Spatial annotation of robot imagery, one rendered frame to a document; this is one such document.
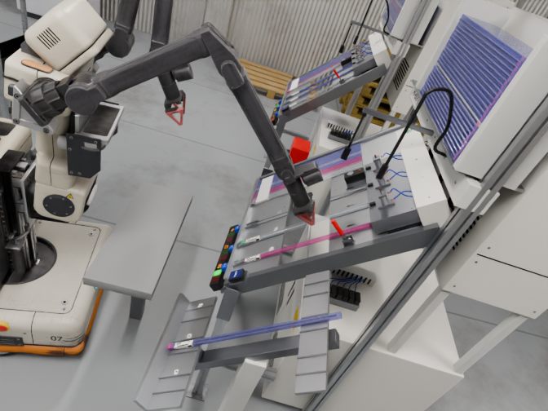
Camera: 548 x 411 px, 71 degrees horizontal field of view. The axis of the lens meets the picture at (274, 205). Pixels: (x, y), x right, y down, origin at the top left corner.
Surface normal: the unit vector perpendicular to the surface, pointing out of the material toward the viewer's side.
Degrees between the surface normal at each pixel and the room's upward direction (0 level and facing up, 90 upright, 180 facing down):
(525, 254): 90
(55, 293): 0
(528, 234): 90
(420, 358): 0
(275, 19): 90
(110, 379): 0
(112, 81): 84
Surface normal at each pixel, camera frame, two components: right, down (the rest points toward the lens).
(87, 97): 0.11, 0.66
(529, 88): -0.14, 0.58
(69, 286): 0.29, -0.75
